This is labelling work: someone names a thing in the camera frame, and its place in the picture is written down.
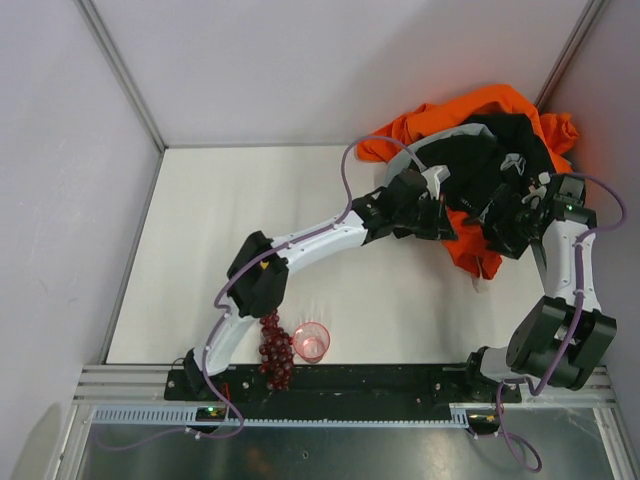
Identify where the corner metal post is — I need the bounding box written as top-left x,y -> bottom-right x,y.
74,0 -> 167,153
535,0 -> 610,110

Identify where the left corner metal post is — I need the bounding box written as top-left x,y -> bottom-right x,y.
74,0 -> 167,153

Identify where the small orange drawstring cloth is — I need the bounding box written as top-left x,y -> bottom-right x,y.
441,209 -> 503,293

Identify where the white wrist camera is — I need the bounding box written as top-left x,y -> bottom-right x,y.
421,165 -> 450,200
521,172 -> 551,209

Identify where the black cloth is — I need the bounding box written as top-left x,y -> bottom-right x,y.
409,113 -> 555,217

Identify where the white slotted cable duct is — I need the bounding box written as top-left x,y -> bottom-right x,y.
88,402 -> 501,431

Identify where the pink transparent plastic cup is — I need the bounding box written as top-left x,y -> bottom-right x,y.
292,322 -> 331,364

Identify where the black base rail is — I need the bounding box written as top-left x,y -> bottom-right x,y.
164,361 -> 521,422

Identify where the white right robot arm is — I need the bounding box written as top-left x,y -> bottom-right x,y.
466,173 -> 617,396

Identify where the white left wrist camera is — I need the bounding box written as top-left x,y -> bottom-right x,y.
421,165 -> 450,200

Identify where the grey cloth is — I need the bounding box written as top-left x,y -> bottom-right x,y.
383,123 -> 526,186

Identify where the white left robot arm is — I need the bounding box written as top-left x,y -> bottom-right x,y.
191,165 -> 456,388

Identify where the right corner metal post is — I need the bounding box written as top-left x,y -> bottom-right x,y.
535,0 -> 610,110

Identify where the red plastic grape bunch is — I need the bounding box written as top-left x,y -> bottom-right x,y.
258,310 -> 294,391

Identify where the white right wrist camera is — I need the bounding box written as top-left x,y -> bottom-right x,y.
521,172 -> 551,209

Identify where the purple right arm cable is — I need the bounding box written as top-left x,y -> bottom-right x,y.
494,172 -> 629,474

